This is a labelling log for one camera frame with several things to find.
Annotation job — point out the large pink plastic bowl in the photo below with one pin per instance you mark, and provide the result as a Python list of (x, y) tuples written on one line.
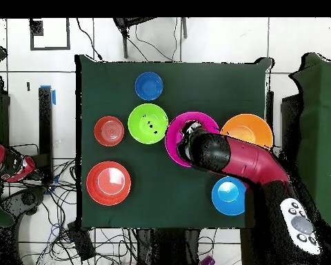
[(172, 138)]

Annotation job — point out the lime green plastic bowl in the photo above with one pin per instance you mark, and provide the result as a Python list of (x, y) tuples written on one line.
[(147, 129)]

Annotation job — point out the small dark blue bowl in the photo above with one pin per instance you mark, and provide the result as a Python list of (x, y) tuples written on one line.
[(149, 86)]

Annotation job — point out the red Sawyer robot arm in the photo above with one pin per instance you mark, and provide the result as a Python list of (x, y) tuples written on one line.
[(251, 163)]

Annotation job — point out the large orange plastic bowl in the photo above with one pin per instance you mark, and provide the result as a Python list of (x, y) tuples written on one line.
[(248, 127)]

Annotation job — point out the light blue plastic bowl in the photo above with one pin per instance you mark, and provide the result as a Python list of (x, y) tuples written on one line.
[(227, 196)]

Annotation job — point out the small red-orange plastic bowl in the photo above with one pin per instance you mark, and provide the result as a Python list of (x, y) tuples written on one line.
[(109, 131)]

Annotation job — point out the wide red-orange plastic bowl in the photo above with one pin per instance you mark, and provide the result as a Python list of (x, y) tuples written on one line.
[(108, 183)]

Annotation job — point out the small purple floor object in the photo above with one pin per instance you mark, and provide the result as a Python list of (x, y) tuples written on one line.
[(208, 260)]

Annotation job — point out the blue tape strip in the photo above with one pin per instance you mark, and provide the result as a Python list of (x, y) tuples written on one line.
[(53, 97)]

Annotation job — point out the long black bar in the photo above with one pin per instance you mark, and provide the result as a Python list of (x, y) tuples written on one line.
[(45, 138)]

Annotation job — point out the black power brick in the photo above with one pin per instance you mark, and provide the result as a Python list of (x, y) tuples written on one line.
[(81, 243)]

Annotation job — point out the small black floor marker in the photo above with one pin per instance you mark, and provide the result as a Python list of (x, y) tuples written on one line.
[(28, 86)]

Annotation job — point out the black round floor stand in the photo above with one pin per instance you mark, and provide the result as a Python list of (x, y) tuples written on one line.
[(24, 198)]

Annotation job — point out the black camera tripod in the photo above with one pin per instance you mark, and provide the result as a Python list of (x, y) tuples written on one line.
[(125, 47)]

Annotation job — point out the black pedestal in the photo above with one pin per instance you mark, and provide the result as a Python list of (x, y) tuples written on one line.
[(168, 248)]

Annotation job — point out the black square floor frame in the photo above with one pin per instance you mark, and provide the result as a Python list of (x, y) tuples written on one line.
[(36, 27)]

